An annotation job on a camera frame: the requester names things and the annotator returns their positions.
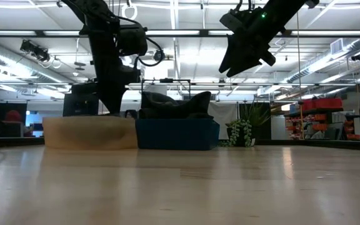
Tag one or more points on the shelf with red bins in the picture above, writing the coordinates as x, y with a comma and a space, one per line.
322, 104

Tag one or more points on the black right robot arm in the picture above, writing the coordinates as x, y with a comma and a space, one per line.
280, 12

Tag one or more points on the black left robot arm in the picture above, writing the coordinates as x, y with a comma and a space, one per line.
102, 40

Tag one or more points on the black ceiling device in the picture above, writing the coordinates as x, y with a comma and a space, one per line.
34, 50

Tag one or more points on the translucent orange plastic bin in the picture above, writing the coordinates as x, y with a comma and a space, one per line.
89, 132

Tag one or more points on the white board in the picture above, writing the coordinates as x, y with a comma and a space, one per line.
222, 118

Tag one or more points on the silver ventilation duct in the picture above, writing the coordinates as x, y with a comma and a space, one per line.
17, 67
317, 64

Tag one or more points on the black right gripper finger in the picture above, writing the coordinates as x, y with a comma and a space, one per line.
231, 53
245, 61

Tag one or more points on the blue plastic bin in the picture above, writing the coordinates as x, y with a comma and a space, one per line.
177, 134

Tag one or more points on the yellow pole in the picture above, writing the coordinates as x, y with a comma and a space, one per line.
301, 122

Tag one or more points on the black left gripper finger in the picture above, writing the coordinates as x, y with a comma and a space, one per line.
119, 101
107, 101

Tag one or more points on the small potted green plant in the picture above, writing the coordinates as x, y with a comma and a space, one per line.
241, 131

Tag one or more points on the black cabinet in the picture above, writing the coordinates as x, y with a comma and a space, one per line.
80, 100

